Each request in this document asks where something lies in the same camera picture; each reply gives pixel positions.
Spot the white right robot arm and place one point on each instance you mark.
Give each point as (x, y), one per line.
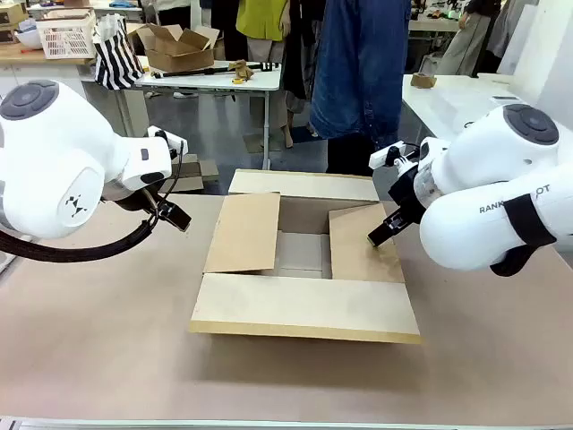
(483, 148)

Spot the white cabinet wooden top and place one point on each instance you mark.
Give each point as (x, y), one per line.
(45, 74)

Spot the large white table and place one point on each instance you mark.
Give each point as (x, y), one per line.
(447, 103)

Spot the brown cardboard piece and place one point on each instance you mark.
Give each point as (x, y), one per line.
(423, 80)

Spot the black white striped bag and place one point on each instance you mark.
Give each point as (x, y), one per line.
(116, 62)

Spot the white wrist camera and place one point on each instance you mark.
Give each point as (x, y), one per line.
(156, 132)
(380, 157)

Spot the small cardboard box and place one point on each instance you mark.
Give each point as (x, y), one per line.
(8, 35)
(11, 13)

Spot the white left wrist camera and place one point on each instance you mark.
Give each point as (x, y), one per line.
(156, 132)

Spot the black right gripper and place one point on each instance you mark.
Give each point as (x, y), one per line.
(405, 192)

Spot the white plastic basket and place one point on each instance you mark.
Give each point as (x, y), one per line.
(67, 36)

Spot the white foam board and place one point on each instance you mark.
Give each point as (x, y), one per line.
(541, 40)

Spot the brown cardboard shipping box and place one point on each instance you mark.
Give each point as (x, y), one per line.
(304, 304)

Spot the flattened cardboard box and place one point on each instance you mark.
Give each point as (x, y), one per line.
(197, 172)

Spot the person in beige trousers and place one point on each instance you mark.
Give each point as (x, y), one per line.
(465, 40)

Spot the white folding table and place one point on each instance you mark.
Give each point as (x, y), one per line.
(215, 79)

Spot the person in denim shirt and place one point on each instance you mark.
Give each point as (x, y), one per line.
(358, 67)

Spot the black rod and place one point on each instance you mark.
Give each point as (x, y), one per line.
(192, 71)

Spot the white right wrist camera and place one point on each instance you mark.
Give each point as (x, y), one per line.
(380, 157)

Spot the crumpled brown paper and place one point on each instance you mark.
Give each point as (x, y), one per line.
(239, 68)

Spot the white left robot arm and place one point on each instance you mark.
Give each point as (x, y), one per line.
(58, 148)

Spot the yellow tape roll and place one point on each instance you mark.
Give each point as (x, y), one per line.
(238, 80)

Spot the open cardboard box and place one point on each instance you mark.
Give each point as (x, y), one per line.
(179, 56)

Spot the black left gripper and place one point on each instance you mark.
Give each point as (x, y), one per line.
(134, 201)

